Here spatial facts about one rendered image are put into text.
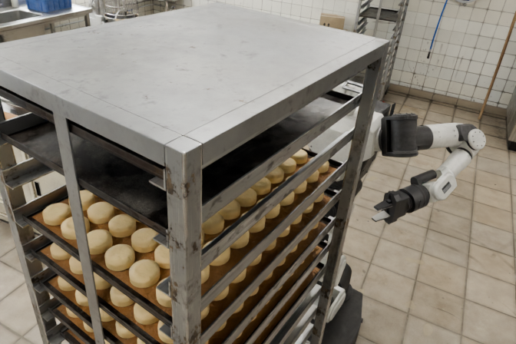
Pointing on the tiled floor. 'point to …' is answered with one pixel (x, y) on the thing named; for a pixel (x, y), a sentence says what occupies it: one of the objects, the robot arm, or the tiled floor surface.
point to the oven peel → (497, 66)
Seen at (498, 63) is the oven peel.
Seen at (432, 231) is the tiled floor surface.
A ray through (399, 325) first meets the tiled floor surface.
